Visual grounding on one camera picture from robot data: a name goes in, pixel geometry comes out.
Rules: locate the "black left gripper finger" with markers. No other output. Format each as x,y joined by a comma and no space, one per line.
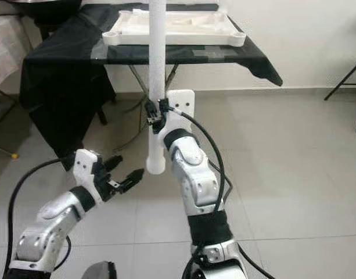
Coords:
114,161
131,180

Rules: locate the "black wok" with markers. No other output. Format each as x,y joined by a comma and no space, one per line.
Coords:
44,11

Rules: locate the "black tablecloth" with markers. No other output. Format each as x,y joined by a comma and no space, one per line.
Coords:
56,99

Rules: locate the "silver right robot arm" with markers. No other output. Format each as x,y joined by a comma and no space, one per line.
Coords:
195,174

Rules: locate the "grey folding table frame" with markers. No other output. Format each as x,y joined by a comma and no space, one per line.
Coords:
131,81

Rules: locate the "white plastic children table top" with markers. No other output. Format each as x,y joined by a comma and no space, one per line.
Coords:
143,39

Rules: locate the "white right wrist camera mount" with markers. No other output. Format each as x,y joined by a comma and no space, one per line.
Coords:
182,100

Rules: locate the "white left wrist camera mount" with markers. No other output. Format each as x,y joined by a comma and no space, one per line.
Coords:
86,165

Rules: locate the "pink checkered tablecloth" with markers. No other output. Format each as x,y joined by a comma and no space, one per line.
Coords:
9,52

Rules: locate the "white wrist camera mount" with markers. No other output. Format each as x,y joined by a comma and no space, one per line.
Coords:
86,165
182,100

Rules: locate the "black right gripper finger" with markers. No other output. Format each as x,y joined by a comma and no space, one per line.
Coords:
151,116

